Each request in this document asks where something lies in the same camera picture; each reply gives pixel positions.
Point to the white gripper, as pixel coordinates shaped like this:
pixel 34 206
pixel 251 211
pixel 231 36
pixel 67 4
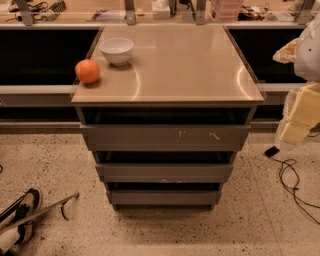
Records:
pixel 308 56

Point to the grey bottom drawer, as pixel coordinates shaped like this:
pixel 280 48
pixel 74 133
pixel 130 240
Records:
pixel 163 198

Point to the grey drawer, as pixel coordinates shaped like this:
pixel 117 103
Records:
pixel 164 173
pixel 166 138
pixel 163 198

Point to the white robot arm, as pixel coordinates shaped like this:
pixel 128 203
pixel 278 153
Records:
pixel 307 61

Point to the grey drawer cabinet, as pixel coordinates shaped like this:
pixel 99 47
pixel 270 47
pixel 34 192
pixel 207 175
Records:
pixel 179 74

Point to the grey middle drawer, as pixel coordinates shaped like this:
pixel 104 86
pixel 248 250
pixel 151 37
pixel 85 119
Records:
pixel 164 173

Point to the grey top drawer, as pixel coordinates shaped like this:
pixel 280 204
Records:
pixel 166 138

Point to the black power adapter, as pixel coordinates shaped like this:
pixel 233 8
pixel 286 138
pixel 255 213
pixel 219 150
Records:
pixel 272 151

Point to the pink plastic basket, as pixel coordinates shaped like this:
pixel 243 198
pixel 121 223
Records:
pixel 225 10

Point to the white box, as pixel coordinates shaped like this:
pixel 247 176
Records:
pixel 160 9

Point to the white bowl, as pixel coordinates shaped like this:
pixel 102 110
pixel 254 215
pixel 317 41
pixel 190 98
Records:
pixel 117 51

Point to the orange fruit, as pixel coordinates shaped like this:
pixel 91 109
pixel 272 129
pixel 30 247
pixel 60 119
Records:
pixel 87 71

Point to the black and white shoe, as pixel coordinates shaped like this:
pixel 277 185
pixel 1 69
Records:
pixel 30 204

